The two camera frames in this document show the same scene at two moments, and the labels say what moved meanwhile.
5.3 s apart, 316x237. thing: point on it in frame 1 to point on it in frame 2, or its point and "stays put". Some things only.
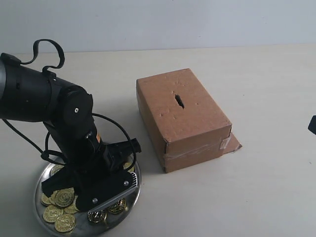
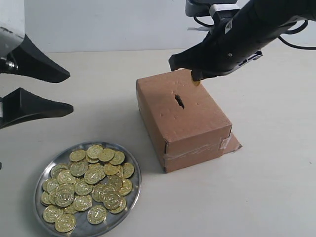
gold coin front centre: [97, 217] stays put
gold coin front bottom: [65, 223] stays put
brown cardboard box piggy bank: [186, 127] stays put
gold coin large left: [64, 197] stays put
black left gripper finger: [64, 179] to [31, 62]
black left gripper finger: [85, 202] to [19, 106]
